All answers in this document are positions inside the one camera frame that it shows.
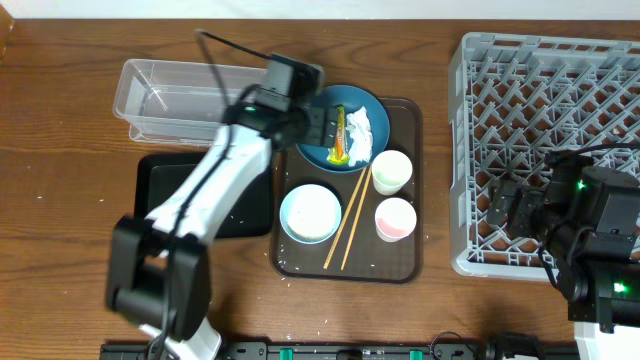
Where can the dark brown serving tray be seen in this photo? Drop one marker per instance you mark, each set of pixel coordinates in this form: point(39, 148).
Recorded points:
point(366, 257)

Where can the left wooden chopstick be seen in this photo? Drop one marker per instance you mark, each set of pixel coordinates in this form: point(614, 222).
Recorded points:
point(344, 219)

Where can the white tissue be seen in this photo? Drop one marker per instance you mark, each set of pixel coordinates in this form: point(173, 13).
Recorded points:
point(361, 137)

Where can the light blue bowl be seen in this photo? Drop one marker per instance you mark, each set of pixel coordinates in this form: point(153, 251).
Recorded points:
point(310, 214)

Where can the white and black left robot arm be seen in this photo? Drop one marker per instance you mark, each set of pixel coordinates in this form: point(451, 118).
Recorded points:
point(159, 265)

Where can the yellow green snack wrapper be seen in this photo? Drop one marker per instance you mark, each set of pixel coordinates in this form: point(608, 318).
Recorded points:
point(338, 154)

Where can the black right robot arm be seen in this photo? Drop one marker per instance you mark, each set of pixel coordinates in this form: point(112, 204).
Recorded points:
point(585, 218)

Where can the grey dishwasher rack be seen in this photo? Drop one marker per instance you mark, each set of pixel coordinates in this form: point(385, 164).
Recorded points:
point(511, 100)

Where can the pink cup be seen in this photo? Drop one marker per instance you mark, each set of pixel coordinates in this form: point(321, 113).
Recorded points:
point(395, 219)

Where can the wooden chopstick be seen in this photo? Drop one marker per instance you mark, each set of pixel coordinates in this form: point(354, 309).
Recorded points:
point(357, 217)
point(344, 219)

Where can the cream white cup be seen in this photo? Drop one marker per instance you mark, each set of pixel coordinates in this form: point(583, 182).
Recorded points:
point(391, 170)

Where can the dark blue plate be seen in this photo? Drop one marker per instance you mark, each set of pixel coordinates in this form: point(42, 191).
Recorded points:
point(352, 98)

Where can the clear plastic bin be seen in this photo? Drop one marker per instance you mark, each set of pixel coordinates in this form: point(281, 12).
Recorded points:
point(179, 103)

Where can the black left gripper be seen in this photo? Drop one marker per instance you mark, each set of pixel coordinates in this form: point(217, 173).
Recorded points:
point(317, 123)

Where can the right wooden chopstick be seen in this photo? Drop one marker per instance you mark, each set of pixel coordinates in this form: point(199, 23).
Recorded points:
point(357, 217)

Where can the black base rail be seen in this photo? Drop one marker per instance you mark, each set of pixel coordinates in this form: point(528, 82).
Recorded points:
point(262, 351)

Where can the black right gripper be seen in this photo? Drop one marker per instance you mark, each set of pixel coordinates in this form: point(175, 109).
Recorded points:
point(518, 216)

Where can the black plastic bin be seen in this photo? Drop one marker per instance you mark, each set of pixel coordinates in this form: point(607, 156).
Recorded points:
point(160, 175)

